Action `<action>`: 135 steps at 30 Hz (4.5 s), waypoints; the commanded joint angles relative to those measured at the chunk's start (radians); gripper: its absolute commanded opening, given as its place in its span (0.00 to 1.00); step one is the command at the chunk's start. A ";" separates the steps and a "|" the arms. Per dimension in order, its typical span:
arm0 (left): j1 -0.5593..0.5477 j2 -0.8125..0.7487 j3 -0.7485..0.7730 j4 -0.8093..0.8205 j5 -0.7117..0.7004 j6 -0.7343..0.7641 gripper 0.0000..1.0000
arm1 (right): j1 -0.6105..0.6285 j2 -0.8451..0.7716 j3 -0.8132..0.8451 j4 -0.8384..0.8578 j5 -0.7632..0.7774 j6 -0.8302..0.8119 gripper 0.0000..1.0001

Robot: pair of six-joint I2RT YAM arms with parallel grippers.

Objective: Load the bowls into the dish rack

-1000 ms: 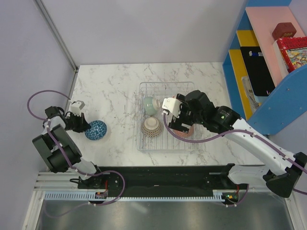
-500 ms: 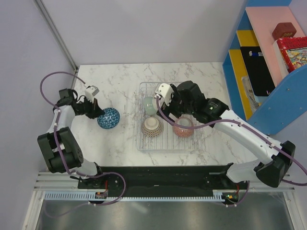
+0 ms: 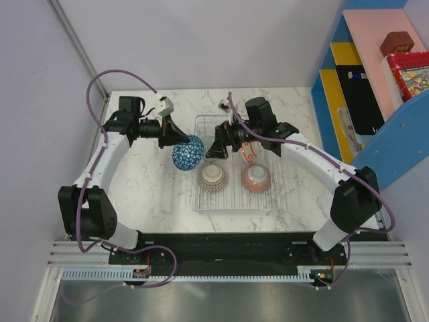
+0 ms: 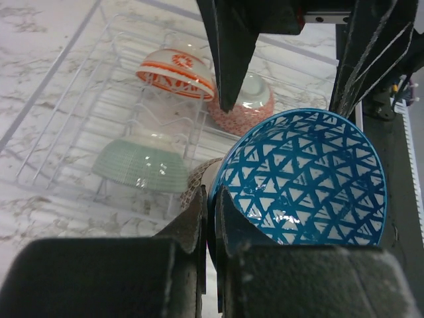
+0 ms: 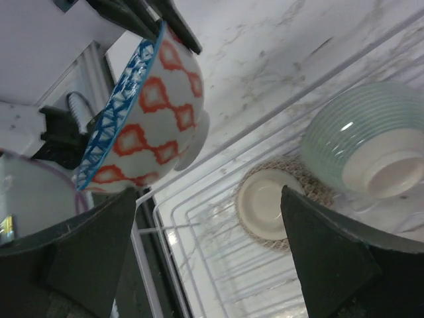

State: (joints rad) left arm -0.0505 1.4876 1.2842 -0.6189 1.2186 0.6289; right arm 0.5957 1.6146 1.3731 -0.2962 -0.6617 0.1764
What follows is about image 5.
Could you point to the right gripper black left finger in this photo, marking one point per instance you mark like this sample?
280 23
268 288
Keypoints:
71 269

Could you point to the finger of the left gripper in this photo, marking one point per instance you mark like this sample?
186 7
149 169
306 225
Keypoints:
180 28

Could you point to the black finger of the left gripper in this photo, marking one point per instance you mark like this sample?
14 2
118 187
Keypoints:
130 15

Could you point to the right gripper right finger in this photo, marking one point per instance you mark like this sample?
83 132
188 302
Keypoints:
349 269

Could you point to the grid patterned bowl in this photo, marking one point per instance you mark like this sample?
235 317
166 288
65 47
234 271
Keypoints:
258 198

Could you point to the blue triangle patterned bowl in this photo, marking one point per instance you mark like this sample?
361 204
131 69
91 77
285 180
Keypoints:
154 121

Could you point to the green glass bowl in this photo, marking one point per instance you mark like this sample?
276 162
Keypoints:
368 140

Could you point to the clear wire dish rack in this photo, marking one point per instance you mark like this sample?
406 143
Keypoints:
270 67

